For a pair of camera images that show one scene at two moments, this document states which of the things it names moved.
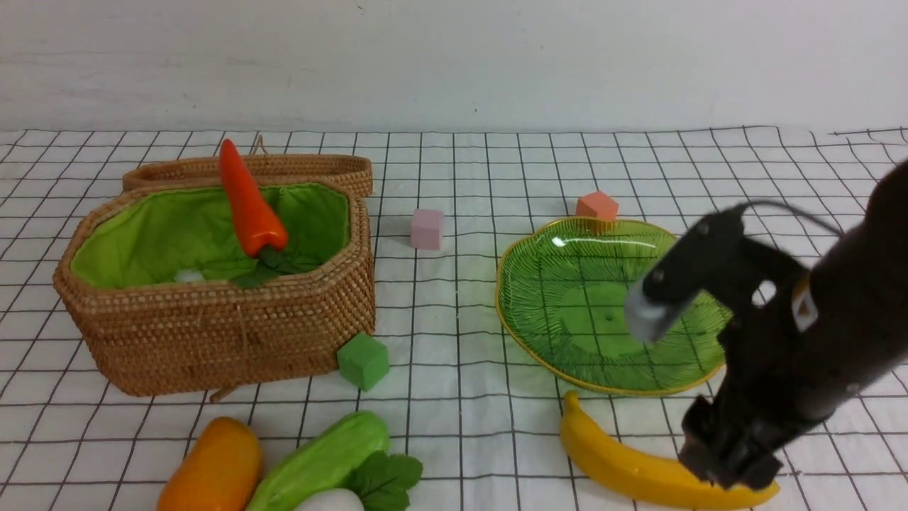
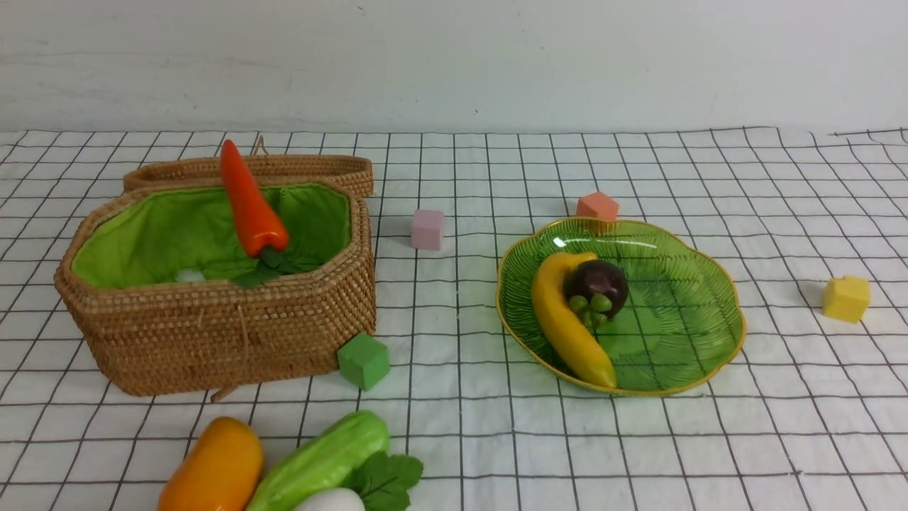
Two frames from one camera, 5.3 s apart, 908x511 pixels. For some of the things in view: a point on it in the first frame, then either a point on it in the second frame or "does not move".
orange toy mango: (223, 473) does not move
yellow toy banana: (662, 478) → (577, 347)
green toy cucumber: (325, 463) does not move
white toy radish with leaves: (379, 486) does not move
